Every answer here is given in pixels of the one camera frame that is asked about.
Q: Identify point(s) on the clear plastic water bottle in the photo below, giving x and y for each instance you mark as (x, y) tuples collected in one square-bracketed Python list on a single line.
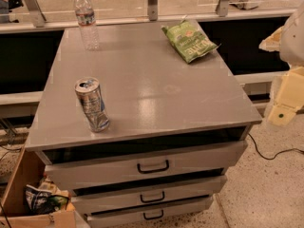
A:
[(87, 24)]

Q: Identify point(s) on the crumpled snack bags in box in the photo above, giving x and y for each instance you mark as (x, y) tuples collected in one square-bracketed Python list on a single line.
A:
[(46, 197)]

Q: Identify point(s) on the cardboard box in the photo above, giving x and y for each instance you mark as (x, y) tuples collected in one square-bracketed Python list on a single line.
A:
[(15, 212)]

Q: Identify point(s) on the grey drawer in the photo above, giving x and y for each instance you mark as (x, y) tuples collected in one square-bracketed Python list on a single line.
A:
[(83, 174), (149, 212), (145, 195)]

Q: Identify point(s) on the green jalapeno chip bag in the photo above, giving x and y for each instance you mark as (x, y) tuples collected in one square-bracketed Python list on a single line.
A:
[(188, 41)]

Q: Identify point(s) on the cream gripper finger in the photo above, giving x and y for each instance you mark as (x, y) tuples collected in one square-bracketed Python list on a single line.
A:
[(272, 42), (289, 98)]

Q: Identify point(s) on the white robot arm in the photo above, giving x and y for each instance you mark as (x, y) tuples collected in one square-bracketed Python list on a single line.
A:
[(288, 40)]

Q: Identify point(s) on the bottom grey drawer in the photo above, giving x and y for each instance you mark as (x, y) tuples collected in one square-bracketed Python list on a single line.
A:
[(149, 212)]

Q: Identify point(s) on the metal glass railing frame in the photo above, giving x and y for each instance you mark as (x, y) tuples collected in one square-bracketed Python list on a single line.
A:
[(59, 14)]

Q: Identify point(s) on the top grey drawer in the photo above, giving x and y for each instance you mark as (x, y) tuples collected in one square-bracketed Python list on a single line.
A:
[(83, 174)]

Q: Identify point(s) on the grey drawer cabinet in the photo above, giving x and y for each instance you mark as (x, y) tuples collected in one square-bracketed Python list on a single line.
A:
[(154, 101)]

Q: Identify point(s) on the middle grey drawer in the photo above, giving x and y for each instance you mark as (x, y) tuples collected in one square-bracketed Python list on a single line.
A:
[(145, 195)]

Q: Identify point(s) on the crushed silver redbull can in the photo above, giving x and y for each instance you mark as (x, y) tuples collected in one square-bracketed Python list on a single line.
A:
[(90, 97)]

